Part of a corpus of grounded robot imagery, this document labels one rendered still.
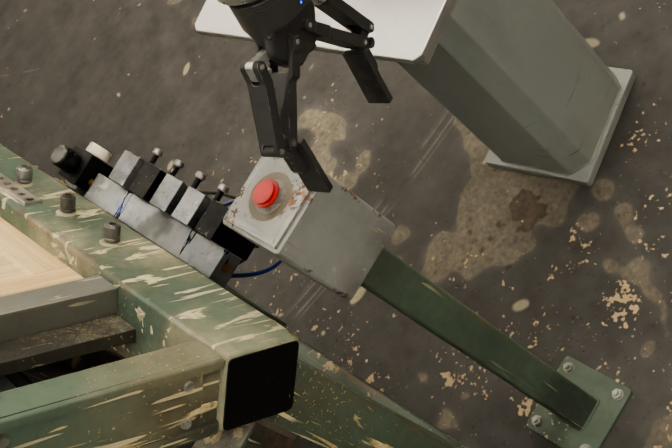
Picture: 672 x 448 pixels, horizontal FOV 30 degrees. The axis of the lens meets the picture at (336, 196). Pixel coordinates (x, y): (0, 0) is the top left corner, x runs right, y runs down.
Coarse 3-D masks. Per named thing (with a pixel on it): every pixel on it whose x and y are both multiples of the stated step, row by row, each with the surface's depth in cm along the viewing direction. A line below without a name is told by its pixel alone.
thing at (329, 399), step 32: (96, 352) 218; (320, 352) 251; (0, 384) 276; (320, 384) 168; (352, 384) 234; (288, 416) 166; (320, 416) 170; (352, 416) 175; (384, 416) 180; (416, 416) 223
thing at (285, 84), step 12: (288, 48) 122; (300, 48) 123; (288, 60) 122; (276, 72) 125; (288, 72) 123; (276, 84) 124; (288, 84) 123; (276, 96) 124; (288, 96) 123; (288, 108) 123; (288, 120) 123; (288, 132) 123; (288, 144) 123
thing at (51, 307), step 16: (48, 288) 169; (64, 288) 170; (80, 288) 170; (96, 288) 171; (112, 288) 172; (0, 304) 163; (16, 304) 164; (32, 304) 164; (48, 304) 165; (64, 304) 167; (80, 304) 168; (96, 304) 170; (112, 304) 172; (0, 320) 161; (16, 320) 163; (32, 320) 164; (48, 320) 166; (64, 320) 168; (80, 320) 169; (0, 336) 162; (16, 336) 163
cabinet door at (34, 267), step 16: (0, 224) 194; (0, 240) 188; (16, 240) 188; (32, 240) 189; (0, 256) 183; (16, 256) 183; (32, 256) 184; (48, 256) 184; (0, 272) 178; (16, 272) 179; (32, 272) 178; (48, 272) 179; (64, 272) 180; (0, 288) 173; (16, 288) 173; (32, 288) 174
